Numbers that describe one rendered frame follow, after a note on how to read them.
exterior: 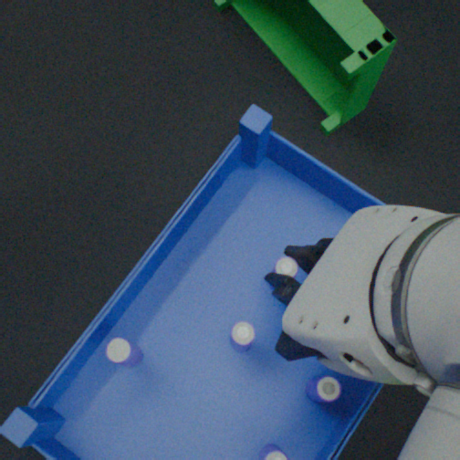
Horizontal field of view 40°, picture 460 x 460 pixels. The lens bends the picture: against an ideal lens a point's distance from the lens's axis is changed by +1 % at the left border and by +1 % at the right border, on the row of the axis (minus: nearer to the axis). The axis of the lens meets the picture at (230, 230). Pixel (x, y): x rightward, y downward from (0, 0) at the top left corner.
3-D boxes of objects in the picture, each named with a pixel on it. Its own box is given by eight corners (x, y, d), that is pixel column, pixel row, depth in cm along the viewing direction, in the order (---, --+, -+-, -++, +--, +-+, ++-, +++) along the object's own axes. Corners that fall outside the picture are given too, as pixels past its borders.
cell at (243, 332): (238, 325, 53) (240, 315, 46) (256, 338, 52) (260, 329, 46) (225, 343, 52) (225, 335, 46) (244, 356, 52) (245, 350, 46)
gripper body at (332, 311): (448, 431, 31) (333, 378, 42) (549, 263, 33) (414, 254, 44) (340, 340, 29) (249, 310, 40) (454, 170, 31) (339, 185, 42)
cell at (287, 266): (277, 268, 54) (283, 250, 48) (295, 280, 54) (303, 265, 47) (265, 286, 53) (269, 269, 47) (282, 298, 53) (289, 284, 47)
